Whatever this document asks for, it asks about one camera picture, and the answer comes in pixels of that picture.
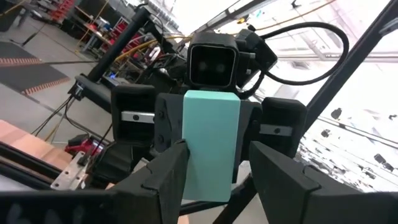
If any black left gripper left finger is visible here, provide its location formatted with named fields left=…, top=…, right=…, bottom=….
left=0, top=139, right=191, bottom=224

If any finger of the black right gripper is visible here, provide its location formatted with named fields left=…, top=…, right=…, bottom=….
left=154, top=92, right=185, bottom=155
left=232, top=98, right=264, bottom=185

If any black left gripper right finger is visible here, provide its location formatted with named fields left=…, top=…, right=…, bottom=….
left=248, top=140, right=398, bottom=224

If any teal block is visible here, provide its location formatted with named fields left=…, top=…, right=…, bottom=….
left=181, top=89, right=242, bottom=203

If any red clamp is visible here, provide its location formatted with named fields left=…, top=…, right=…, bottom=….
left=64, top=133, right=104, bottom=157

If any black hazard-striped floor mat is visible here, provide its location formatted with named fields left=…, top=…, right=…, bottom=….
left=0, top=41, right=72, bottom=96

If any shelving with red bins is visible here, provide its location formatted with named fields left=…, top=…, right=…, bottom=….
left=37, top=0, right=134, bottom=54

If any yellow cable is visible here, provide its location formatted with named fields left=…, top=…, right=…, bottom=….
left=114, top=35, right=192, bottom=62

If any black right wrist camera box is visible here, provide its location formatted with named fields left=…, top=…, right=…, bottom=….
left=185, top=32, right=241, bottom=93

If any silver metal bracket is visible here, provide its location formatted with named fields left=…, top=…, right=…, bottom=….
left=50, top=151, right=91, bottom=191

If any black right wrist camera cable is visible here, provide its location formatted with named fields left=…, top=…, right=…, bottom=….
left=238, top=21, right=350, bottom=100

